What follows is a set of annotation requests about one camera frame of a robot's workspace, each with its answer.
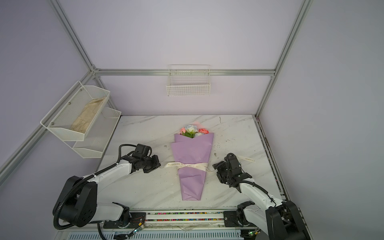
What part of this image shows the white ribbon string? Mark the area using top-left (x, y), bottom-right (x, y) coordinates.
top-left (163, 155), bottom-right (256, 173)

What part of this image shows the pink purple wrapping paper sheet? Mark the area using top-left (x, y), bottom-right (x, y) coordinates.
top-left (171, 133), bottom-right (214, 201)

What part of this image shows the red pink fake rose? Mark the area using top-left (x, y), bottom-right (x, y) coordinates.
top-left (198, 129), bottom-right (210, 135)

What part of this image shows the white blue fake rose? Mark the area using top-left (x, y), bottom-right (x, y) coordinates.
top-left (185, 125), bottom-right (199, 138)

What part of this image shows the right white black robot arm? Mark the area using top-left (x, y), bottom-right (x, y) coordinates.
top-left (213, 153), bottom-right (311, 240)

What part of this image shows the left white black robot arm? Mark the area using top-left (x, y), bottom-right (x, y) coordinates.
top-left (53, 144), bottom-right (161, 240)

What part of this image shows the white mesh lower shelf basket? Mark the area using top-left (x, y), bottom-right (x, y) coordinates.
top-left (71, 107), bottom-right (121, 159)

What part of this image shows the white mesh shelf basket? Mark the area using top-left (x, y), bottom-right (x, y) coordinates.
top-left (40, 81), bottom-right (110, 142)
top-left (71, 107), bottom-right (121, 159)

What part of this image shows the beige cloth in basket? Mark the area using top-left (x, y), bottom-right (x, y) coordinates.
top-left (70, 97), bottom-right (105, 134)

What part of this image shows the white mesh upper shelf basket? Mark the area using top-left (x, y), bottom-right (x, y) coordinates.
top-left (40, 81), bottom-right (110, 142)

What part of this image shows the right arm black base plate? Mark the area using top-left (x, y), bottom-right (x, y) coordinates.
top-left (223, 210), bottom-right (250, 227)

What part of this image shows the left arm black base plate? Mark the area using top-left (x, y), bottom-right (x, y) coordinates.
top-left (103, 212), bottom-right (147, 229)

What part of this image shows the aluminium front rail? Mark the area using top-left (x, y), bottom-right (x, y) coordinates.
top-left (58, 207), bottom-right (308, 232)

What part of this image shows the white wire wall basket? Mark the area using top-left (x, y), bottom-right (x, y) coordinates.
top-left (166, 65), bottom-right (211, 97)

